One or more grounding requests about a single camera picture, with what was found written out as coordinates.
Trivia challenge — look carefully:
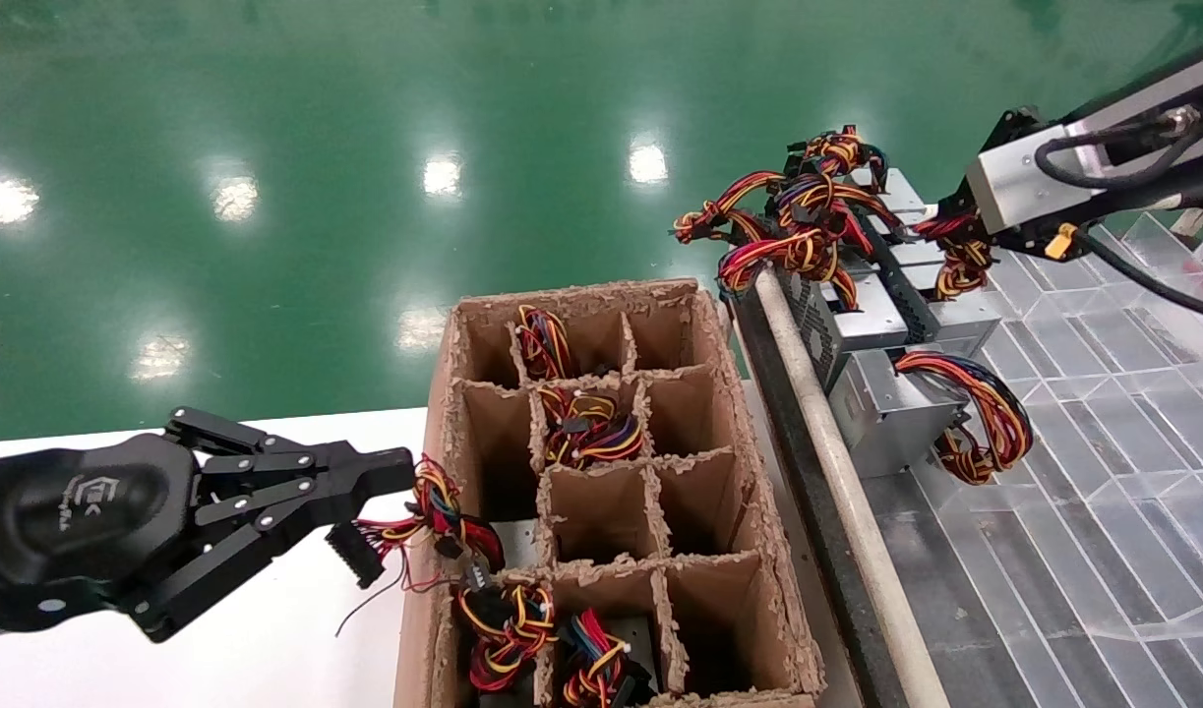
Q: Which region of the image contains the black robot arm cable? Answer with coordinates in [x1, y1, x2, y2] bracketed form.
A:
[1034, 103, 1203, 193]
[1078, 228, 1203, 325]

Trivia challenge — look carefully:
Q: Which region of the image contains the clear acrylic divider tray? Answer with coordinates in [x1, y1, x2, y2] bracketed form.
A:
[862, 211, 1203, 708]

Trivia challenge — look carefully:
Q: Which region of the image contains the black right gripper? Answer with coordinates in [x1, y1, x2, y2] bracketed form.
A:
[938, 106, 1045, 237]

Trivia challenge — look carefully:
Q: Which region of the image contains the brown cardboard divider box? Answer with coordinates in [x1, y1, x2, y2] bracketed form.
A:
[394, 278, 826, 708]

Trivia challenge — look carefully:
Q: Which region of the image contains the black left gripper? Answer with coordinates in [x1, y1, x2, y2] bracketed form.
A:
[0, 406, 417, 645]

